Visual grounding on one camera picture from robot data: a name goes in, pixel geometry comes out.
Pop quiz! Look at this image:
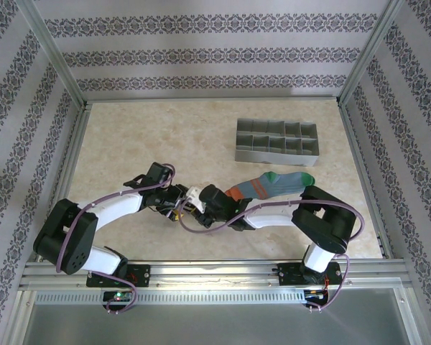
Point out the grey compartment organizer tray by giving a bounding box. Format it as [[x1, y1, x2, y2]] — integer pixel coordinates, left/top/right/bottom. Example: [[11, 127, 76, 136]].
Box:
[[234, 117, 320, 168]]

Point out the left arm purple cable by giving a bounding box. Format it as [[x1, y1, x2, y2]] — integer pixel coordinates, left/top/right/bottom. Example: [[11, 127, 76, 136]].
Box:
[[55, 162, 177, 316]]

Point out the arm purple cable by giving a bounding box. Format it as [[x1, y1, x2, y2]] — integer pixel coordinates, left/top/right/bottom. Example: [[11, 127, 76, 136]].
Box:
[[55, 162, 177, 316], [179, 200, 366, 313]]

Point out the slotted grey cable duct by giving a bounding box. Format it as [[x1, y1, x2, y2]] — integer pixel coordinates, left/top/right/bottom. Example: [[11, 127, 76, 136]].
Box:
[[34, 290, 307, 305]]

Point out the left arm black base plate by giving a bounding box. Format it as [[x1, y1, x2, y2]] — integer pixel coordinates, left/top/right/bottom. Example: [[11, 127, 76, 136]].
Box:
[[85, 264, 152, 288]]

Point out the aluminium frame side rail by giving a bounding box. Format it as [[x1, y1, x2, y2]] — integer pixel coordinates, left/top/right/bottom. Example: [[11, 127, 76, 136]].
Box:
[[39, 102, 93, 262], [339, 98, 394, 260]]

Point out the controller board with green light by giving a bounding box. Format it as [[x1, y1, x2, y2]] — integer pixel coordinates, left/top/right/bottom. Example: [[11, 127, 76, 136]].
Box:
[[101, 290, 134, 311]]

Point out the aluminium frame post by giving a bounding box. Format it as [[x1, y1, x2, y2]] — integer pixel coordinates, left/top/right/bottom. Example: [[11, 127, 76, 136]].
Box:
[[19, 0, 89, 109], [337, 0, 412, 105]]

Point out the small black controller board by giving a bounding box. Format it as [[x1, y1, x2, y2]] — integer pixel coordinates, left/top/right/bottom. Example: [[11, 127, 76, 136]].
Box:
[[304, 288, 332, 307]]

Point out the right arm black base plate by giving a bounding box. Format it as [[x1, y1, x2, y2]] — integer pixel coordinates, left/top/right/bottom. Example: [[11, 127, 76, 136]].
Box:
[[277, 262, 343, 288]]

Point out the grey sock green orange trim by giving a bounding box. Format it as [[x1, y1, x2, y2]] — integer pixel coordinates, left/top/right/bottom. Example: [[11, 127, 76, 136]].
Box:
[[225, 171, 315, 201]]

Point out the grey metal panel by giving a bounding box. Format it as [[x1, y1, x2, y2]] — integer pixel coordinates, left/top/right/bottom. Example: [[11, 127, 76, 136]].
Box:
[[12, 286, 420, 345]]

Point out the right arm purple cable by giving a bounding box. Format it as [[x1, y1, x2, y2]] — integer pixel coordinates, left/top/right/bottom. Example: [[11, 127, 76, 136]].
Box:
[[179, 200, 366, 313]]

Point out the aluminium frame back rail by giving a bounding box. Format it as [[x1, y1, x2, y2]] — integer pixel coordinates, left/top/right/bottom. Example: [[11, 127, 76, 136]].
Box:
[[84, 93, 342, 104]]

